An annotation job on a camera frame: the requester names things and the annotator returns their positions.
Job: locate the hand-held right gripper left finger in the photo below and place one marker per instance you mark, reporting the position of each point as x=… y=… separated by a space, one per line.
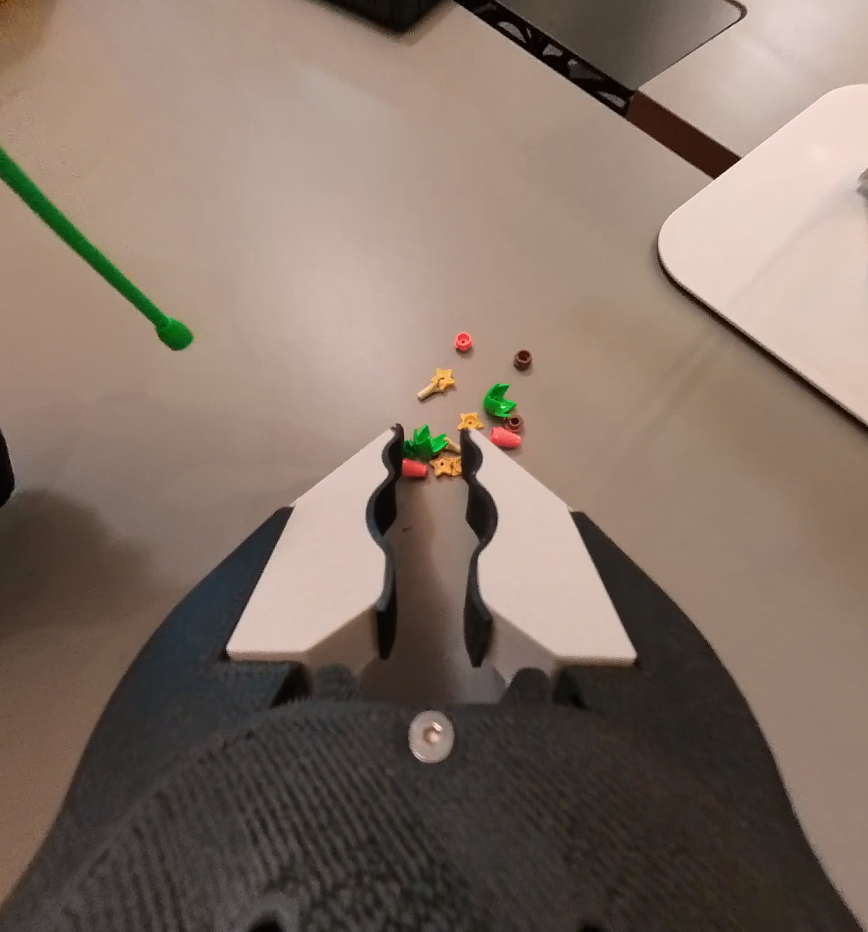
x=317 y=568

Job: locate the black power bank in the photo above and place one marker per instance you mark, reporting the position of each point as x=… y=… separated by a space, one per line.
x=383 y=11

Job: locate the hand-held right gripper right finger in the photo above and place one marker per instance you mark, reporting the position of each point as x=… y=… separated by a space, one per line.
x=550 y=582

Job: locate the green spiky toy leaf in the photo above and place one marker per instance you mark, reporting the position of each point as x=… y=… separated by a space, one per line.
x=423 y=440

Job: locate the pink round toy stud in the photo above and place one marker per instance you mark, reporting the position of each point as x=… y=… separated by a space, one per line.
x=464 y=341

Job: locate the yellow star on tan stalk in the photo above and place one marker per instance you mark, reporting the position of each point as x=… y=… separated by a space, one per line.
x=441 y=380

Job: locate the white book stand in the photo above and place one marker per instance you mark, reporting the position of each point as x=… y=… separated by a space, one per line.
x=791 y=240

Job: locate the green toy stem red tip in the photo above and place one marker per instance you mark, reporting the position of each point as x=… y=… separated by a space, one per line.
x=77 y=240

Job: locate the pink toy cone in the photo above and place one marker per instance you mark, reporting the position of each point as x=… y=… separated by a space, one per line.
x=413 y=470
x=507 y=439

